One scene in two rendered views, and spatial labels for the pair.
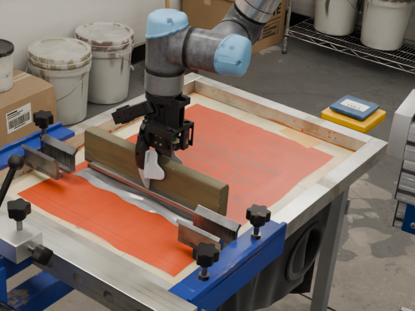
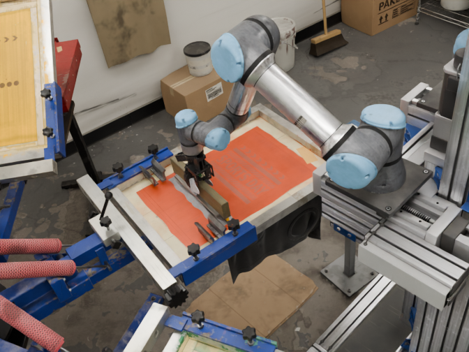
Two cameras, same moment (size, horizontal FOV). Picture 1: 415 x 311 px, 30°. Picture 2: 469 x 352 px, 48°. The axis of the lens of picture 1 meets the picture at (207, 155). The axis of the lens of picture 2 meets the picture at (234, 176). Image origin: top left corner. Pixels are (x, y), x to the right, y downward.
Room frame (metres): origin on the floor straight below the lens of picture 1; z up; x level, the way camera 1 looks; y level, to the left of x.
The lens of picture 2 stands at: (0.10, -0.66, 2.33)
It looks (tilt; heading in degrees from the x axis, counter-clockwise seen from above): 42 degrees down; 26
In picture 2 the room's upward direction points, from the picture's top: 9 degrees counter-clockwise
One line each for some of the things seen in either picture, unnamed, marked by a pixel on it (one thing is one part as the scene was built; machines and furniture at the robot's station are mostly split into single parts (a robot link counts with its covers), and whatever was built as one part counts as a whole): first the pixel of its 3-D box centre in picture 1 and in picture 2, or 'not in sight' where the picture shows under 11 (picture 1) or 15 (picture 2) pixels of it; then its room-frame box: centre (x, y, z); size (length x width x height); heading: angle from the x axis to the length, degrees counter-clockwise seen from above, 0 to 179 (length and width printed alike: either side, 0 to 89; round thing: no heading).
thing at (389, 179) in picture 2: not in sight; (380, 163); (1.29, -0.55, 1.31); 0.15 x 0.15 x 0.10
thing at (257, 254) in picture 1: (229, 268); (217, 251); (1.11, -0.06, 0.97); 0.30 x 0.05 x 0.07; 146
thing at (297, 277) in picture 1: (263, 258); (271, 229); (1.41, -0.14, 0.79); 0.46 x 0.09 x 0.33; 146
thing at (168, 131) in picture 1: (165, 120); (197, 164); (1.34, 0.09, 1.14); 0.09 x 0.08 x 0.12; 56
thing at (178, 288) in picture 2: not in sight; (174, 292); (0.89, 0.00, 1.02); 0.07 x 0.06 x 0.07; 146
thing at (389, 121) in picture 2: not in sight; (381, 131); (1.28, -0.54, 1.42); 0.13 x 0.12 x 0.14; 162
